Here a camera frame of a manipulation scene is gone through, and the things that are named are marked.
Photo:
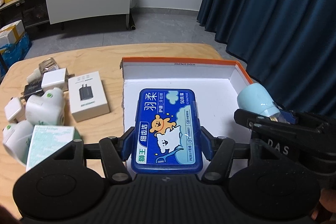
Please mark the dark blue curtain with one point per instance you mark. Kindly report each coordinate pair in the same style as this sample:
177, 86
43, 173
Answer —
287, 45

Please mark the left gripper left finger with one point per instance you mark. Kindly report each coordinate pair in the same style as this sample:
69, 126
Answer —
126, 144

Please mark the white tv cabinet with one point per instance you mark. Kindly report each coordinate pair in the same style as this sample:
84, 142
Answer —
37, 12

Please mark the adhesive bandages box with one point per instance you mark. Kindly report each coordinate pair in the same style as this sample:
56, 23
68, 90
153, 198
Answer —
46, 140

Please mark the blue plastic bag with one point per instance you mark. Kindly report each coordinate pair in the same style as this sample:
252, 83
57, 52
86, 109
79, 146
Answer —
12, 53

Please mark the orange white cardboard tray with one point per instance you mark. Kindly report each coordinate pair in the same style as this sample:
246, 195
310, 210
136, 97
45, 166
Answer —
215, 83

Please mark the white square power adapter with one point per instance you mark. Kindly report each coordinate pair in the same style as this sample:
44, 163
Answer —
14, 110

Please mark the white charger retail box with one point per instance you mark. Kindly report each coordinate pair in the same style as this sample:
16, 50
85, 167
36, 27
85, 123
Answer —
87, 97

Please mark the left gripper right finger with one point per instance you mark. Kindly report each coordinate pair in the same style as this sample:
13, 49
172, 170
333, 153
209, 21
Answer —
209, 144

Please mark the blue floss pick tin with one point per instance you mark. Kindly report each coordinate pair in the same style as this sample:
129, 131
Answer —
167, 137

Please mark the white cardboard boxes floor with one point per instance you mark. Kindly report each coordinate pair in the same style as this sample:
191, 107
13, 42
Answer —
12, 33

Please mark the white mosquito repellent plug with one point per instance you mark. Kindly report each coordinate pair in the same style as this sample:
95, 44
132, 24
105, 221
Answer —
16, 140

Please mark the toothpick jar light blue lid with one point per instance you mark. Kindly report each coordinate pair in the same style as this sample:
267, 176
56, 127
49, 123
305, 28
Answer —
255, 102

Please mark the white flat-pin charger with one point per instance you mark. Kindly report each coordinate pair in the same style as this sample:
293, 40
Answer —
56, 79

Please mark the clear bottle white cap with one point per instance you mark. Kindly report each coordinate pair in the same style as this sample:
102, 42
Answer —
45, 66

